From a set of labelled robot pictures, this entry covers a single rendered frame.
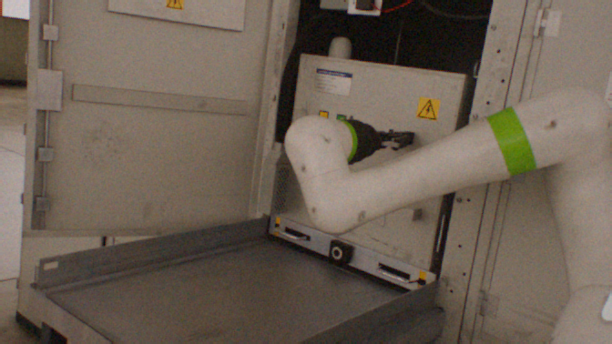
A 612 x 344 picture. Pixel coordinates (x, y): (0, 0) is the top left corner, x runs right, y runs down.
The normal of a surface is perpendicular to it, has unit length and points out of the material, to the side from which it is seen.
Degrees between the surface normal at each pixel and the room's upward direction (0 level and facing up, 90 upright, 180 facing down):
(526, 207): 90
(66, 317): 90
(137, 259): 90
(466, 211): 90
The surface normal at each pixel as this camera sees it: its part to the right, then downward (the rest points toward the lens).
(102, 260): 0.76, 0.22
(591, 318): -0.59, -0.68
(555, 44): -0.64, 0.07
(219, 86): 0.40, 0.23
